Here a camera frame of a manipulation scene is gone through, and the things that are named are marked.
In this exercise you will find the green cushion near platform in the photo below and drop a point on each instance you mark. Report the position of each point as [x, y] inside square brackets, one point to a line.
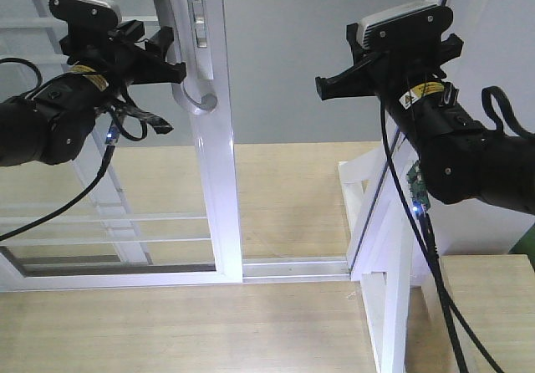
[525, 245]

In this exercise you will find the white door frame post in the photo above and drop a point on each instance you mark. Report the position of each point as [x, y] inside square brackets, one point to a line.
[380, 254]

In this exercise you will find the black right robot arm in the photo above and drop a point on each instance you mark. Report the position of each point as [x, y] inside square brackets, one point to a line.
[460, 158]

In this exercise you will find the light wooden box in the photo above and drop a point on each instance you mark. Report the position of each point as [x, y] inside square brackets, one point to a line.
[495, 293]

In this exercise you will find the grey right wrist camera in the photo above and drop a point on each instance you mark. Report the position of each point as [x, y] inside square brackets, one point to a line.
[403, 25]

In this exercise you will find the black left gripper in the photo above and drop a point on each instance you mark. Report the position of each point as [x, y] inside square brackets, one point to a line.
[105, 54]

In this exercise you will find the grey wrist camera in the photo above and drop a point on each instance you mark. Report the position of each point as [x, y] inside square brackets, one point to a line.
[98, 14]
[403, 25]

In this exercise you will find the grey metal door handle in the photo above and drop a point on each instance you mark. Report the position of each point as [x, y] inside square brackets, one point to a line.
[194, 94]

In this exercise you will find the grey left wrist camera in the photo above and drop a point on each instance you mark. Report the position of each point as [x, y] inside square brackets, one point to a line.
[98, 14]

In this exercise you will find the white framed sliding glass door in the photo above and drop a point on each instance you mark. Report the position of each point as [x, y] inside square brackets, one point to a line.
[166, 211]

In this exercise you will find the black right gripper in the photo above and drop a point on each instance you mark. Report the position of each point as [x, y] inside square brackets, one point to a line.
[373, 71]

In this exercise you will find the aluminium door floor track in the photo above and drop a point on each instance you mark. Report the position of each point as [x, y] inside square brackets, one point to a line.
[295, 270]

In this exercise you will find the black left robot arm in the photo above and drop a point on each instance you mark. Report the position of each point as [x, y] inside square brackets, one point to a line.
[50, 122]

